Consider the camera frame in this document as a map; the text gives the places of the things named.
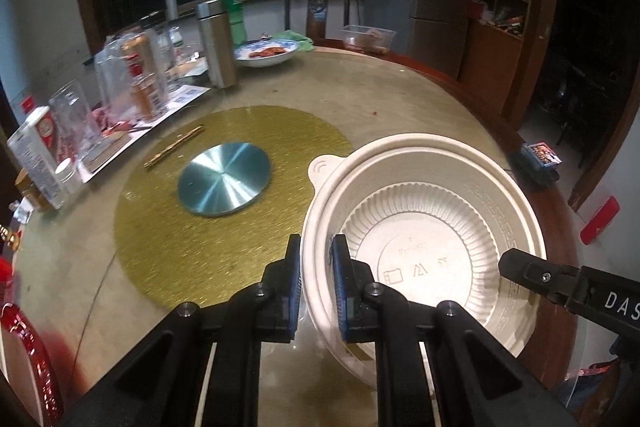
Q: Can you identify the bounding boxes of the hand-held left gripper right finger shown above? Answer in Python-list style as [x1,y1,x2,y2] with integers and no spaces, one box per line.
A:
[331,234,581,427]

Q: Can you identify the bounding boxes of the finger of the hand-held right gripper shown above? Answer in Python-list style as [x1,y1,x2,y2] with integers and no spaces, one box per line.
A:
[497,248,593,308]

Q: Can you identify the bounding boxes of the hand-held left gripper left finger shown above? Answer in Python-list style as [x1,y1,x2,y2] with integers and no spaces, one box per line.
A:
[60,233,303,427]

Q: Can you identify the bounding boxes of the large beige plastic bowl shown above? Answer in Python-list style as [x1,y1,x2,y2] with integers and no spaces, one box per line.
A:
[301,187,501,392]

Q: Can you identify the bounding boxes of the small beige plastic bowl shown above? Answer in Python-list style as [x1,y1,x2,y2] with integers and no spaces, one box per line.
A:
[305,134,548,358]

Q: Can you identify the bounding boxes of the red glass plate with label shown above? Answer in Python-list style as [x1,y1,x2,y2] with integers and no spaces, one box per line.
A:
[0,302,65,427]

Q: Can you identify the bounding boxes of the red packet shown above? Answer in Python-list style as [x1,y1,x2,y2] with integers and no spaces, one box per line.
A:
[580,196,622,245]

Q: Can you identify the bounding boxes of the colourful card box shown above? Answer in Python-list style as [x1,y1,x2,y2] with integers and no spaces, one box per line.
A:
[520,142,562,185]

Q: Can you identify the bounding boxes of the round metal turntable disc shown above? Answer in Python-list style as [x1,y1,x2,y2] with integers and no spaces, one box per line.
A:
[178,142,272,218]

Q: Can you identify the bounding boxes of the gold glitter turntable mat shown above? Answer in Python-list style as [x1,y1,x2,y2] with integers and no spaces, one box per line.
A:
[114,105,353,308]

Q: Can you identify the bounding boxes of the printed paper sheets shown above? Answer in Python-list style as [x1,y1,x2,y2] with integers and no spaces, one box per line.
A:
[135,57,213,128]

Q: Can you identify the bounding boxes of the flat book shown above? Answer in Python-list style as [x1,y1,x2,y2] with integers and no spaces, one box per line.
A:
[82,127,133,168]

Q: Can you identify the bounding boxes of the blue white plate with food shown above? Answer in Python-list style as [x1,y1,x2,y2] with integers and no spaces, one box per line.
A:
[234,39,301,68]

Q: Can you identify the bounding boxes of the amber liquor bottle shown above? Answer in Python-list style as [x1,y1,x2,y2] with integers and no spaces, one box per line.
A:
[129,74,166,118]

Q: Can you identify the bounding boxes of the green cloth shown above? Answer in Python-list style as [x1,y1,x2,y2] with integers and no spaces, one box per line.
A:
[272,29,316,52]

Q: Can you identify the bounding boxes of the clear plastic food container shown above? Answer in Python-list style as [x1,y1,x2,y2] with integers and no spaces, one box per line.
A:
[341,25,397,55]

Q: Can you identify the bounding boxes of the stainless steel thermos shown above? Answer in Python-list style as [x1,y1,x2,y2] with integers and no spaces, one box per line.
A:
[196,0,238,88]

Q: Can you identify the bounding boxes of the clear water bottle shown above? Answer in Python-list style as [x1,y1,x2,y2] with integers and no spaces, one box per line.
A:
[162,24,183,58]

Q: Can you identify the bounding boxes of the clear glass mug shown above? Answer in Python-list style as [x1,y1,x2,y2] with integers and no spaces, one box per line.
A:
[48,79,103,162]

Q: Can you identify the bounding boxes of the amber honey jar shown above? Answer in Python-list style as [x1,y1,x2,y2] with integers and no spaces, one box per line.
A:
[15,169,53,214]

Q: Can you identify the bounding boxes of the dark wooden chair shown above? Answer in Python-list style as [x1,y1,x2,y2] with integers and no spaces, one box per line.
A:
[280,0,363,42]

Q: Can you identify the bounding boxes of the clear glass jar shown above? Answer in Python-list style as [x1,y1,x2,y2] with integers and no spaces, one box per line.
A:
[94,29,176,120]

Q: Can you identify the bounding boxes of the white lotion tube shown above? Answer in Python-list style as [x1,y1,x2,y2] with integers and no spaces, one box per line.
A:
[7,119,68,210]

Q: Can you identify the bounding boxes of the golden gourd ornament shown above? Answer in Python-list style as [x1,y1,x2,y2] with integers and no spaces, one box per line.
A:
[0,224,21,253]

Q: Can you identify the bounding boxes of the green plastic bottle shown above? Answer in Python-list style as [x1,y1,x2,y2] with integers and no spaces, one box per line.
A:
[209,0,248,48]

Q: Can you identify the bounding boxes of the white liquor bottle red cap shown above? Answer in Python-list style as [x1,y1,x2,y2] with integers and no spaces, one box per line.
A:
[20,95,60,148]

